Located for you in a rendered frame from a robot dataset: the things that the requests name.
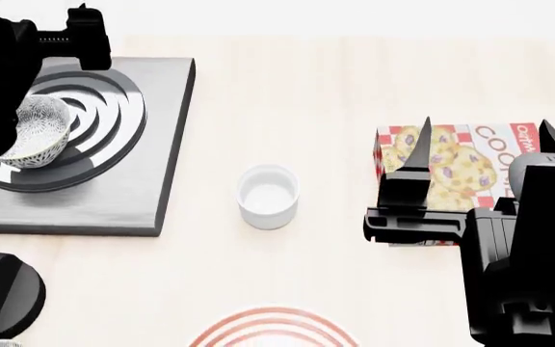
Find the black spiral stove burner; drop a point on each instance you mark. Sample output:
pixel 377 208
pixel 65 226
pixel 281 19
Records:
pixel 113 119

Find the black white patterned bowl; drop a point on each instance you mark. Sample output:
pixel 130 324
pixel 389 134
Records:
pixel 41 126
pixel 0 343

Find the white plate with red rings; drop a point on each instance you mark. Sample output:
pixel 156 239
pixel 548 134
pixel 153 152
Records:
pixel 273 327

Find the black round stove knob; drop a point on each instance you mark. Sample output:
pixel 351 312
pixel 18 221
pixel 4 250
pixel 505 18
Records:
pixel 3 296

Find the oatmeal cookies box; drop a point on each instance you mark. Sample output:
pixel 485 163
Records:
pixel 465 162

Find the white ramekin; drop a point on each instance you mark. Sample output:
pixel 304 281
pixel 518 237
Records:
pixel 268 197

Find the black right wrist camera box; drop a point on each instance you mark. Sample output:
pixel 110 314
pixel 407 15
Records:
pixel 552 177

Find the grey stove base plate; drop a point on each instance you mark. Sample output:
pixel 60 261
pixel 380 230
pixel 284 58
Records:
pixel 113 202

